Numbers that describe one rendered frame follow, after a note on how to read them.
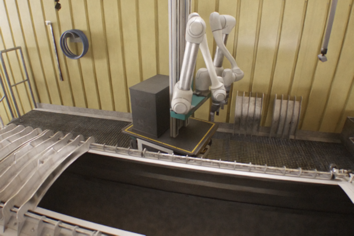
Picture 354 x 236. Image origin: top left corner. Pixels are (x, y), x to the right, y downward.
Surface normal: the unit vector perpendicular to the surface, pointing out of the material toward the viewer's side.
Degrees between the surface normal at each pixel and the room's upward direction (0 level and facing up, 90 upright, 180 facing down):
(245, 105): 69
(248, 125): 87
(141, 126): 90
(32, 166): 90
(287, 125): 84
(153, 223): 53
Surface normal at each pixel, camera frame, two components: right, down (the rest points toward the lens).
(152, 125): -0.48, 0.36
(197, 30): -0.07, 0.31
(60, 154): 0.98, 0.09
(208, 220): -0.18, -0.08
